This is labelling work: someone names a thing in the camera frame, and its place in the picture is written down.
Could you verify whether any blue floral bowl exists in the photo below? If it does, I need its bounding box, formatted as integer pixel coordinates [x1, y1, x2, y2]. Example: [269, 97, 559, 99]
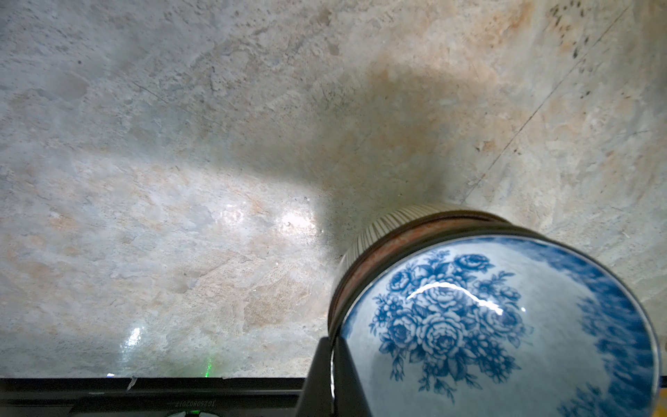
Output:
[340, 235, 660, 416]

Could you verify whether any pink patterned bowl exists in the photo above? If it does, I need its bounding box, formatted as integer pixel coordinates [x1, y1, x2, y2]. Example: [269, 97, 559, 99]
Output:
[328, 211, 518, 336]

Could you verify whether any brown striped bowl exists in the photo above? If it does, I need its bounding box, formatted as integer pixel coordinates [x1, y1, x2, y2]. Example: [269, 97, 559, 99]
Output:
[340, 203, 507, 273]

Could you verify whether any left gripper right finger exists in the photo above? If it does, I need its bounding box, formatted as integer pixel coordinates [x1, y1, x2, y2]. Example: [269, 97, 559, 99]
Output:
[335, 337, 372, 417]

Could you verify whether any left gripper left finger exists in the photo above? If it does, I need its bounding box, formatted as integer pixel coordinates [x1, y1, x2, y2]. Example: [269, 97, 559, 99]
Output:
[295, 337, 332, 417]

